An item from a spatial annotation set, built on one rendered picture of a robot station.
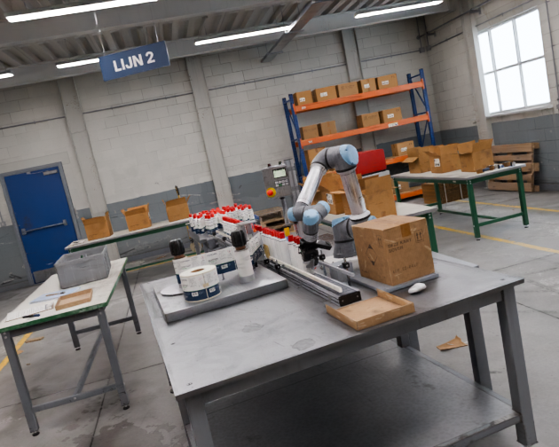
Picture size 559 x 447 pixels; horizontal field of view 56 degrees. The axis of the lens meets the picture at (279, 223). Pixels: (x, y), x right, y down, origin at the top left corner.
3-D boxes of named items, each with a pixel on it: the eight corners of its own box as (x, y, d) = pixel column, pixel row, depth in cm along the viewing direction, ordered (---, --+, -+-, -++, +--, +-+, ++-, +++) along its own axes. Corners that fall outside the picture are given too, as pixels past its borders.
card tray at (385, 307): (326, 312, 231) (325, 304, 230) (378, 296, 238) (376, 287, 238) (358, 331, 202) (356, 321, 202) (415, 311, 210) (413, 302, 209)
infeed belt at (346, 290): (248, 255, 391) (248, 250, 391) (259, 253, 394) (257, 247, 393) (342, 303, 235) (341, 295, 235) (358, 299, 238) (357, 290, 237)
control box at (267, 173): (271, 197, 328) (265, 167, 326) (297, 192, 323) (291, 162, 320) (267, 199, 319) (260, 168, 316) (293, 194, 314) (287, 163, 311)
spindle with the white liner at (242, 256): (238, 281, 302) (227, 231, 298) (253, 277, 304) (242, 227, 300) (242, 284, 293) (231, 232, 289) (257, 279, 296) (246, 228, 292)
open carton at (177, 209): (167, 223, 822) (161, 199, 816) (166, 221, 868) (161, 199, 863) (196, 216, 832) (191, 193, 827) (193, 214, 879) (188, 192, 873)
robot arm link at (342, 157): (358, 232, 307) (332, 144, 290) (381, 231, 297) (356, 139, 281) (350, 241, 298) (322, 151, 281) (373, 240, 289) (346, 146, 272)
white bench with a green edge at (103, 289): (73, 348, 540) (51, 275, 529) (145, 329, 554) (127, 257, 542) (23, 442, 355) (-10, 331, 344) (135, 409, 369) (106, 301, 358)
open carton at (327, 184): (316, 215, 573) (309, 181, 568) (353, 205, 584) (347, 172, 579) (328, 217, 536) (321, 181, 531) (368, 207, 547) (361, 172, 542)
